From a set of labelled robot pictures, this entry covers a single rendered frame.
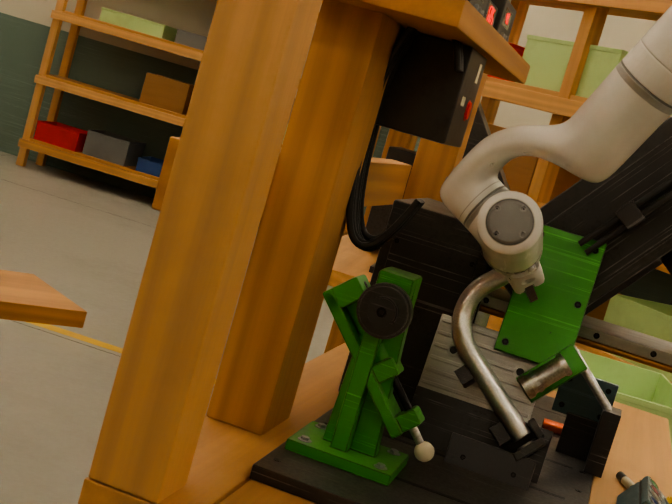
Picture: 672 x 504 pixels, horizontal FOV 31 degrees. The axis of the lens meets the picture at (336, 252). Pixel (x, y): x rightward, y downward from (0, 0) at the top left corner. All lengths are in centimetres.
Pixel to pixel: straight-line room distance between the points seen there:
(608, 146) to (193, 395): 59
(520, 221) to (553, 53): 384
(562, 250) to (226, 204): 73
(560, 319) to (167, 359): 74
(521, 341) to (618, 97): 51
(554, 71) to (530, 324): 350
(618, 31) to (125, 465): 971
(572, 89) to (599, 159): 365
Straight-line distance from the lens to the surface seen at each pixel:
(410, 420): 166
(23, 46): 1189
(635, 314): 472
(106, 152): 1097
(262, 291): 173
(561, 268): 191
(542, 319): 190
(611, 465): 217
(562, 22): 1089
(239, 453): 166
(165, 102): 1082
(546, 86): 535
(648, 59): 151
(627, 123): 153
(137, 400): 139
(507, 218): 156
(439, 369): 192
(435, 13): 159
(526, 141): 157
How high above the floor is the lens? 137
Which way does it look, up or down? 7 degrees down
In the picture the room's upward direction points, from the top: 16 degrees clockwise
